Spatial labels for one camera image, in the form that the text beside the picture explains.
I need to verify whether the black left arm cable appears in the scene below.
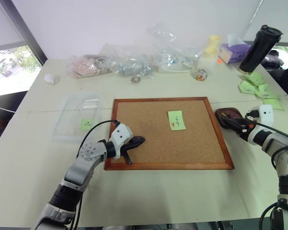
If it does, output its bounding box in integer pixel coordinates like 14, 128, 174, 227
76, 119, 120, 159

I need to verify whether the black travel tumbler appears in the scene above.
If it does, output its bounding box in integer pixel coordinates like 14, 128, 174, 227
239, 24, 284, 75

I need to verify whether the crumpled clear plastic bag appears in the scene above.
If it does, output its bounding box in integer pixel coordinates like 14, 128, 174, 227
146, 22, 205, 73

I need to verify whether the plastic bag with grey contents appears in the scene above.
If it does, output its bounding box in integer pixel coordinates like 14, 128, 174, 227
98, 44, 158, 78

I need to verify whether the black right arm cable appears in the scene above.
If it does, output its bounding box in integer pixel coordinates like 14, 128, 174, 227
253, 121, 288, 230

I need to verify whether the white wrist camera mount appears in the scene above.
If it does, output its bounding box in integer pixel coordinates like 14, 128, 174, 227
245, 104, 276, 126
108, 123, 134, 160

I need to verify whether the yellow lidded plastic container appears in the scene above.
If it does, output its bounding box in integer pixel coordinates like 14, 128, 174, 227
201, 34, 223, 70

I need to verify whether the green sticky note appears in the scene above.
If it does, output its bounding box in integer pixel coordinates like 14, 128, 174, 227
168, 110, 186, 131
79, 118, 95, 131
263, 97, 285, 111
245, 72, 267, 86
253, 84, 279, 99
238, 80, 259, 95

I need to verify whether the wooden framed cork board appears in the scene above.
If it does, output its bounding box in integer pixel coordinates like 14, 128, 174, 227
104, 96, 235, 171

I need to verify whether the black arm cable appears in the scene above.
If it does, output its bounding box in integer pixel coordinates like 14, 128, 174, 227
253, 121, 288, 230
76, 119, 120, 159

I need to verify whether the plastic bag with pink contents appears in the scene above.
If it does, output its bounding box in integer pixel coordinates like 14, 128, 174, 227
66, 54, 111, 78

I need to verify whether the small white cap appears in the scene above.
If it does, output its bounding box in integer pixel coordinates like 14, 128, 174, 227
44, 73, 56, 85

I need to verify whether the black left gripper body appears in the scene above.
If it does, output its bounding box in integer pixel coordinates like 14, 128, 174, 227
121, 137, 140, 156

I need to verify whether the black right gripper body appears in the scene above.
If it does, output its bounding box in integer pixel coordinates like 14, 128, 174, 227
230, 117, 255, 142

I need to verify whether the glass jar of pushpins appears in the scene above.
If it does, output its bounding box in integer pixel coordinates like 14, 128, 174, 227
194, 67, 210, 82

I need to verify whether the purple tissue box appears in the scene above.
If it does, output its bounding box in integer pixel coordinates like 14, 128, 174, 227
217, 33, 252, 64

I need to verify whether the dark furniture beside table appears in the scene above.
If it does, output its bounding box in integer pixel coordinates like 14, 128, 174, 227
0, 89, 29, 155

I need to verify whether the dark window frame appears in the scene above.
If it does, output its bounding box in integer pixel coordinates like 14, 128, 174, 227
0, 0, 48, 68

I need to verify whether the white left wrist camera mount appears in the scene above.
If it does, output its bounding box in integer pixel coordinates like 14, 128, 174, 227
108, 123, 134, 160

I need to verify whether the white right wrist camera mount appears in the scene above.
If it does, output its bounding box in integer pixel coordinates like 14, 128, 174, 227
245, 104, 276, 126

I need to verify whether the clear plastic box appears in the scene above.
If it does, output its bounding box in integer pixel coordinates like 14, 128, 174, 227
53, 92, 104, 142

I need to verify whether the dark brown wooden tray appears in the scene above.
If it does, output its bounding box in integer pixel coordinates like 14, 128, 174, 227
214, 107, 243, 129

